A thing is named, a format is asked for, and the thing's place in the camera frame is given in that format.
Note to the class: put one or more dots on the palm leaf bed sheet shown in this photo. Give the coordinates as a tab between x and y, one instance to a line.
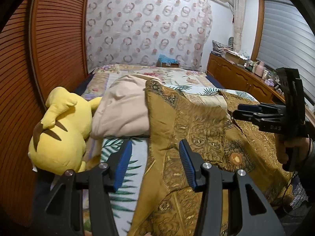
124	201

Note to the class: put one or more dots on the cream tied window curtain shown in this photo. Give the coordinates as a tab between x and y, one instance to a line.
239	18

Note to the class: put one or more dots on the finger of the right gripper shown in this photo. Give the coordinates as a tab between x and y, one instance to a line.
248	108
257	118

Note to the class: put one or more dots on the beige folded cloth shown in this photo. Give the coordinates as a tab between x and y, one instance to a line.
123	110

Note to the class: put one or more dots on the floral bed quilt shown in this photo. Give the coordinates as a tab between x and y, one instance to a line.
104	76

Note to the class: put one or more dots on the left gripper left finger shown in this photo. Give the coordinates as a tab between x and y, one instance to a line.
118	164

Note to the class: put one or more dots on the cardboard box on cabinet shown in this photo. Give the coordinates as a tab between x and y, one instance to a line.
235	58

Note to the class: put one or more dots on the grey window blind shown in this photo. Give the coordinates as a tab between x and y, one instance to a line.
287	41

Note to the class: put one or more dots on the circle patterned wall curtain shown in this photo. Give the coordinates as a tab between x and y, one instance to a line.
137	32

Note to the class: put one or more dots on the blue item on box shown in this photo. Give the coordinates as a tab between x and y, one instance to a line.
165	62

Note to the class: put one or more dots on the gold patterned brown garment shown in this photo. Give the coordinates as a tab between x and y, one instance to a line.
167	205

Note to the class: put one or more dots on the pink thermos jug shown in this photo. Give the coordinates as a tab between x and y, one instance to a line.
259	71

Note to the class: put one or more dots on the patterned cushion on cabinet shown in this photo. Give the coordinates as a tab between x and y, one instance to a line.
220	48

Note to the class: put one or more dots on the wooden side cabinet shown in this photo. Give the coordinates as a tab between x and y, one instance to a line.
231	76

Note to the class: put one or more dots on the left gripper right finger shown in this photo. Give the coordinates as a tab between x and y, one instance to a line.
191	162

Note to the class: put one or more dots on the person's right hand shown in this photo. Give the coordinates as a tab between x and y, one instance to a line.
302	145

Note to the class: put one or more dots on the yellow pikachu plush toy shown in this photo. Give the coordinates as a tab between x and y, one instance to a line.
58	141

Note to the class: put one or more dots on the navy blue mattress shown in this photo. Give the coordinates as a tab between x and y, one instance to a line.
214	81

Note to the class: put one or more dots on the purple small container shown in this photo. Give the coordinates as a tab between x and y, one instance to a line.
269	82

